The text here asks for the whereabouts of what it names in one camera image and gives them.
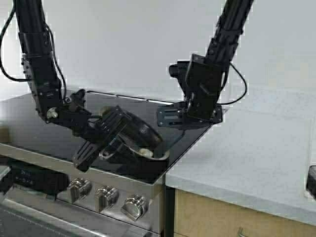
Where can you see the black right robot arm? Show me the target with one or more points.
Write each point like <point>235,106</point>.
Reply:
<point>222,48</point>

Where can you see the black object at right edge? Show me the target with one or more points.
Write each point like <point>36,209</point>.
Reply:
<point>311,181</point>

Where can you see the chrome stove knob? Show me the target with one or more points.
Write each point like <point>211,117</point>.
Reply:
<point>78,189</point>
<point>135,206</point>
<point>105,198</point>

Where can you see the black spatula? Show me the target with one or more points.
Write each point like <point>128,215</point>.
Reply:
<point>162,151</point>

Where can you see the oven door handle bar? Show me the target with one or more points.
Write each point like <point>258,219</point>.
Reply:
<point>19,220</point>

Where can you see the stainless steel stove range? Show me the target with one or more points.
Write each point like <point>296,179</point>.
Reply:
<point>36,164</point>

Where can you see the black frying pan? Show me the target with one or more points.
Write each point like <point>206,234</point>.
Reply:
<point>138,134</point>

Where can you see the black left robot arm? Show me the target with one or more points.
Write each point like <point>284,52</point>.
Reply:
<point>40,71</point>

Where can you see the metal drawer handle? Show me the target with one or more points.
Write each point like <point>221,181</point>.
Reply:
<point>247,232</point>

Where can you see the middle chrome stove knob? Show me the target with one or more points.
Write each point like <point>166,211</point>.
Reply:
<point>105,198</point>

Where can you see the left chrome stove knob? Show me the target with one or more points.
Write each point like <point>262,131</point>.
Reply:
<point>78,189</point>

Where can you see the wooden cabinet drawer front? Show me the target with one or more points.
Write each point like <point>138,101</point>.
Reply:
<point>198,216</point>

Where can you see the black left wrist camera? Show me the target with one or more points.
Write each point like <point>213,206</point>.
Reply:
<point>76,101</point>

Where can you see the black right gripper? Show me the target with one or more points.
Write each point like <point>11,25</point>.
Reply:
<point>204,80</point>

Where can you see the right chrome stove knob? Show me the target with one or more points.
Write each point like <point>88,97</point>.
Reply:
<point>135,206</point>

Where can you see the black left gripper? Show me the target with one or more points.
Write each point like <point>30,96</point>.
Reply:
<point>83,124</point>

